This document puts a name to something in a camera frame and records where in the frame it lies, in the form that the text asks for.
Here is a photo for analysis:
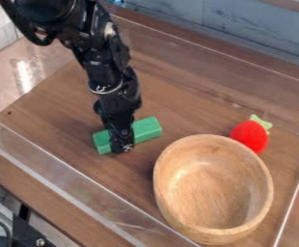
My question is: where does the black metal clamp stand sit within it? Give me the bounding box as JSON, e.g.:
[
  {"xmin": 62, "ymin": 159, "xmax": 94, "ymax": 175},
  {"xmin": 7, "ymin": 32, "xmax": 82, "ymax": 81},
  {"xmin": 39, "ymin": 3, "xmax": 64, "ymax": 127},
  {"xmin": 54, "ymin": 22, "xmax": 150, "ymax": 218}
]
[{"xmin": 0, "ymin": 205, "xmax": 56, "ymax": 247}]

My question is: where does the green rectangular block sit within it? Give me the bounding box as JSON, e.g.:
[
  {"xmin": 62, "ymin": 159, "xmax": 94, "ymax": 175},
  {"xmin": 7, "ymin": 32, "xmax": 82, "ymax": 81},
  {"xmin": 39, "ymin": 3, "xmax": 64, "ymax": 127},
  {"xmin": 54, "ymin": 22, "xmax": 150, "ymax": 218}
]
[{"xmin": 94, "ymin": 117, "xmax": 163, "ymax": 154}]

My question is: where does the red plush strawberry toy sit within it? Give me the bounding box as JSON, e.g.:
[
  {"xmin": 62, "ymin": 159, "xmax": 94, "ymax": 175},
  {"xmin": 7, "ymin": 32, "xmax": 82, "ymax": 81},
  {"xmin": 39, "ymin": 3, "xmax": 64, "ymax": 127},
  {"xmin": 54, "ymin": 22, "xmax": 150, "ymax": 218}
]
[{"xmin": 230, "ymin": 114, "xmax": 274, "ymax": 154}]

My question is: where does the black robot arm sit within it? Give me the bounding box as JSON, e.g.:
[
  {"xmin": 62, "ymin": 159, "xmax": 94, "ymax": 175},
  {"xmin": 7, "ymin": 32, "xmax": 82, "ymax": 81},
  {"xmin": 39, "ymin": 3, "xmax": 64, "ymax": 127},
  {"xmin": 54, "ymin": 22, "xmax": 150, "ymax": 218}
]
[{"xmin": 0, "ymin": 0, "xmax": 142, "ymax": 153}]

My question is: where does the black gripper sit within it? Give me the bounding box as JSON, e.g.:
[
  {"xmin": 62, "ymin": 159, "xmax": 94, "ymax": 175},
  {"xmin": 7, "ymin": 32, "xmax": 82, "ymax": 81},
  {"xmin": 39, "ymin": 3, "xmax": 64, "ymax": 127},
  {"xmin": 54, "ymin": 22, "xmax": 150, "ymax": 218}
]
[{"xmin": 94, "ymin": 71, "xmax": 142, "ymax": 154}]

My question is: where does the clear acrylic front wall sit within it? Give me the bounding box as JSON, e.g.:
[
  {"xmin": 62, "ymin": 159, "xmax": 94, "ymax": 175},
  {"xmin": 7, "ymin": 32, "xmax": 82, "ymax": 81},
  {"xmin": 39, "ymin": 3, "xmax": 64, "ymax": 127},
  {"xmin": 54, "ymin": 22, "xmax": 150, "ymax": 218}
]
[{"xmin": 0, "ymin": 123, "xmax": 201, "ymax": 247}]

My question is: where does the brown wooden bowl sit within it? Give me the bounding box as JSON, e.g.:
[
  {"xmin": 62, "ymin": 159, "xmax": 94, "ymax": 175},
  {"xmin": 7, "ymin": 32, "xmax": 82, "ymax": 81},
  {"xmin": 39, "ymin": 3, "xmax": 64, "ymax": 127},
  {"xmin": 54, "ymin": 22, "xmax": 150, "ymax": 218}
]
[{"xmin": 154, "ymin": 134, "xmax": 274, "ymax": 245}]

